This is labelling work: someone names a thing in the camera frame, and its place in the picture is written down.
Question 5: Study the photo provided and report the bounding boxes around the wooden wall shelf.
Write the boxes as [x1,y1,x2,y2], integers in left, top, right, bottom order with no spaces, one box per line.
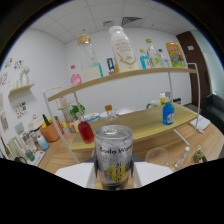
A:
[8,82,36,98]

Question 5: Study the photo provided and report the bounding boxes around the blue liquid glass bottle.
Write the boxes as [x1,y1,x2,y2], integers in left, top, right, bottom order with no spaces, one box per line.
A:
[162,101,176,126]

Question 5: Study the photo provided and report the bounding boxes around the ceiling air vent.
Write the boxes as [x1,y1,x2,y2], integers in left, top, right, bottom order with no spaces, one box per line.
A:
[121,16,144,27]

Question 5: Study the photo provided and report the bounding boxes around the glass jar of limes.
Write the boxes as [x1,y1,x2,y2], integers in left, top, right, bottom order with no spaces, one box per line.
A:
[193,144,206,164]

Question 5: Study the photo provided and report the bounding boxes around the clear bottle with green cap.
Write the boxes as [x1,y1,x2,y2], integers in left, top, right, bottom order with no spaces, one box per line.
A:
[145,38,163,69]

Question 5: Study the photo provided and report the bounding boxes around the large white milk bottle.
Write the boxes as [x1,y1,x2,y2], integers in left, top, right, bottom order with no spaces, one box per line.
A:
[108,25,139,74]

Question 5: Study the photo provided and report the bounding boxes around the red liquid glass bottle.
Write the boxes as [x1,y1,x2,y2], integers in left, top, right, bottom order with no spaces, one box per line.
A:
[77,114,95,145]

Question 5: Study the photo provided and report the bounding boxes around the white paper sheets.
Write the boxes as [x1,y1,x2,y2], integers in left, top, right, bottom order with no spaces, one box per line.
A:
[189,116,212,134]

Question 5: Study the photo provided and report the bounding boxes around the silver black soda water can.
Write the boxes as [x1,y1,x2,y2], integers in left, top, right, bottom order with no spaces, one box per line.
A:
[94,124,134,189]

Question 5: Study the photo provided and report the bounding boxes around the blue rimmed bowl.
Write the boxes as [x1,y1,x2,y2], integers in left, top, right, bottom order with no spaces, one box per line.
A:
[83,112,101,123]

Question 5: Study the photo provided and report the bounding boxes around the white bottle with red cap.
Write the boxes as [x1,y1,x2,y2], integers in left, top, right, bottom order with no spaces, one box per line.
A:
[158,92,167,107]

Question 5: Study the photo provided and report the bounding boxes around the small colourful wall posters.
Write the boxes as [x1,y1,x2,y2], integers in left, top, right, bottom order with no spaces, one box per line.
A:
[106,57,116,75]

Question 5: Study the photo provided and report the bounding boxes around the small clear plastic bottle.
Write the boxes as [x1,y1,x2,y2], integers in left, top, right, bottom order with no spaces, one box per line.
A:
[159,48,171,68]

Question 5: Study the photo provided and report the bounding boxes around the yellow drink can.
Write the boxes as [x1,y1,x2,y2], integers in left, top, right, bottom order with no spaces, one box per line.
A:
[165,41,188,69]

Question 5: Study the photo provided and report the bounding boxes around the black chair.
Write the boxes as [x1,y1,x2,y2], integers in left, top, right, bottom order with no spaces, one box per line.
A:
[202,93,224,134]

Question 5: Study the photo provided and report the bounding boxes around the white cup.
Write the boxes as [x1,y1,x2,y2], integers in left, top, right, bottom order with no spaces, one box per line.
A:
[146,99,163,109]

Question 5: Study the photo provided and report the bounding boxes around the white two-tier wooden shelf rack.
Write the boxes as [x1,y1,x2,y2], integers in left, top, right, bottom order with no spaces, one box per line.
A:
[42,62,202,164]

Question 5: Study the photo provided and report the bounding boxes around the clear drinking glass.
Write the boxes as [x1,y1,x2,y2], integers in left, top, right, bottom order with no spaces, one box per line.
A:
[144,147,170,168]

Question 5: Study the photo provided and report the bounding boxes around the white plate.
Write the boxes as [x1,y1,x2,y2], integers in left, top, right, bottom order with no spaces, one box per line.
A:
[114,106,136,117]

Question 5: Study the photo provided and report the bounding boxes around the clear bottle with orange cap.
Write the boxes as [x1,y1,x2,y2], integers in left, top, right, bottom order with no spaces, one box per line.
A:
[104,104,119,126]

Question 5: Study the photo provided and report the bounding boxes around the small pink liquid bottle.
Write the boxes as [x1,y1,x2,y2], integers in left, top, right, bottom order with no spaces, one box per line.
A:
[69,64,83,88]

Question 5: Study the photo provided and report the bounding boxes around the small white blue bottle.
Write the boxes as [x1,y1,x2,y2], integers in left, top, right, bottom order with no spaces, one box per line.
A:
[36,134,50,152]

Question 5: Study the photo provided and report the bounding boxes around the brown door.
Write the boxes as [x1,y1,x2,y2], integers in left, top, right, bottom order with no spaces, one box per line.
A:
[176,30,212,108]

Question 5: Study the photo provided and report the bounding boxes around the green potted plant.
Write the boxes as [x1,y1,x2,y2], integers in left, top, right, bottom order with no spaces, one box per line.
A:
[69,103,87,121]

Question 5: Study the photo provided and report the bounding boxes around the white figure ornament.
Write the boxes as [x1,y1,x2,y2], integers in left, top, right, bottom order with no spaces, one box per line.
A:
[19,65,32,86]

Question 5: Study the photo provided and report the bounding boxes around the glass jar with cork lid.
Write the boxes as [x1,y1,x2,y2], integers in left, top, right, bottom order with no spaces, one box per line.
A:
[76,33,101,83]

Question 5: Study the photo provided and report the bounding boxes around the white kettle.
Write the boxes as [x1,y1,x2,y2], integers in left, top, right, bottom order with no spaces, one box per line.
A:
[28,113,45,133]

